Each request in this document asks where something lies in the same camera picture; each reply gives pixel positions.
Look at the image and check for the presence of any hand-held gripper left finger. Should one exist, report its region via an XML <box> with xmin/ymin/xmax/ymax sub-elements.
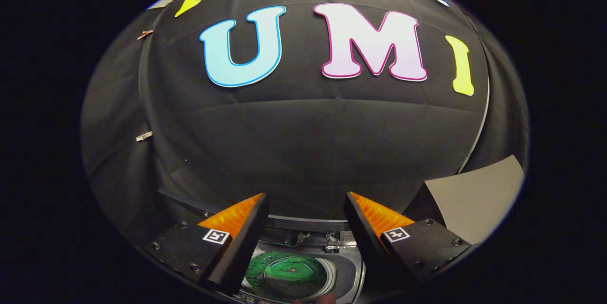
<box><xmin>145</xmin><ymin>193</ymin><xmax>270</xmax><ymax>295</ymax></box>

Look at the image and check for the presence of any grey cabinet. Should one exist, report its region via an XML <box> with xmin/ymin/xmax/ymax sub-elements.
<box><xmin>403</xmin><ymin>155</ymin><xmax>525</xmax><ymax>246</ymax></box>

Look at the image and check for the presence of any black backdrop cloth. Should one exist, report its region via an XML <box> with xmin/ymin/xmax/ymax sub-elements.
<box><xmin>81</xmin><ymin>0</ymin><xmax>530</xmax><ymax>248</ymax></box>

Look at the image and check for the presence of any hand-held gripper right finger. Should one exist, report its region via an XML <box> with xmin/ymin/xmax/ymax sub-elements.
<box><xmin>344</xmin><ymin>192</ymin><xmax>475</xmax><ymax>290</ymax></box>

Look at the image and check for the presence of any green polo shirt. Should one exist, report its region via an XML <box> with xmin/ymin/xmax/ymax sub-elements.
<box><xmin>247</xmin><ymin>252</ymin><xmax>329</xmax><ymax>302</ymax></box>

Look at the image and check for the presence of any grey washing machine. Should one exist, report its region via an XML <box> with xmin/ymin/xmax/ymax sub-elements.
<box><xmin>228</xmin><ymin>228</ymin><xmax>367</xmax><ymax>304</ymax></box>

